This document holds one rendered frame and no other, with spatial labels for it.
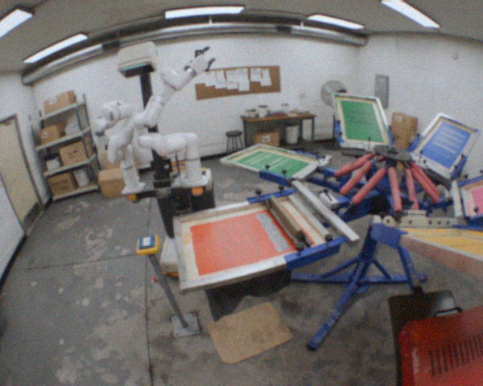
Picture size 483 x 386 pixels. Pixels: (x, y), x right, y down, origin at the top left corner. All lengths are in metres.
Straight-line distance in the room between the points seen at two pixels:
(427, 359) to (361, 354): 1.22
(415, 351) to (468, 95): 4.45
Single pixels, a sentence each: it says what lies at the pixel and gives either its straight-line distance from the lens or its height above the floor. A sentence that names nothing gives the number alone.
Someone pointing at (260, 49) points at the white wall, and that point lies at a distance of 5.13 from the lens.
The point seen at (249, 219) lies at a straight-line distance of 1.41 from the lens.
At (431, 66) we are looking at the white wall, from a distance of 5.23.
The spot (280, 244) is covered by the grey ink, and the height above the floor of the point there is 0.96.
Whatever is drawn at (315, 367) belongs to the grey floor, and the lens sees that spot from 1.90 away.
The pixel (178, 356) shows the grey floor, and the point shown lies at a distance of 1.98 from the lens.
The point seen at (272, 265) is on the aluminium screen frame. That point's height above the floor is 0.99.
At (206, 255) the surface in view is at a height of 0.96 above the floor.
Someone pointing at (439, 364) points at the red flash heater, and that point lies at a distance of 0.89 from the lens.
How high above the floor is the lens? 1.78
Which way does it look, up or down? 29 degrees down
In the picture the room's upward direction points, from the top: 4 degrees counter-clockwise
